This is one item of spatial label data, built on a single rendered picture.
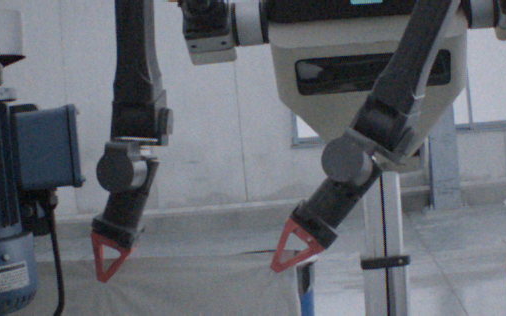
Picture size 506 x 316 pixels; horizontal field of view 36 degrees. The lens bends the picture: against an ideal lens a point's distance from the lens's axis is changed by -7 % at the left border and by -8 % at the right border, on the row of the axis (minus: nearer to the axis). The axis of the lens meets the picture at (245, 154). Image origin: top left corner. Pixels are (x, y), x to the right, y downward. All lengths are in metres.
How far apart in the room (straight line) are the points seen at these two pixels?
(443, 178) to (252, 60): 2.47
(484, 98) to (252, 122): 2.65
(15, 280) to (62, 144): 0.16
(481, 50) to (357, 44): 7.85
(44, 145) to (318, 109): 0.80
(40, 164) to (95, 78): 8.68
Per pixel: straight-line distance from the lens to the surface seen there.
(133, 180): 1.11
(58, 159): 0.89
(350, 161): 1.05
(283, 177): 9.22
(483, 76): 9.32
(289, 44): 1.50
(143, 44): 1.14
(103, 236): 1.21
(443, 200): 8.85
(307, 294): 3.45
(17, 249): 0.89
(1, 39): 0.88
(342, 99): 1.57
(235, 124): 9.23
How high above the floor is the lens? 1.28
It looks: 3 degrees down
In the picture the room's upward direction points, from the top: 5 degrees counter-clockwise
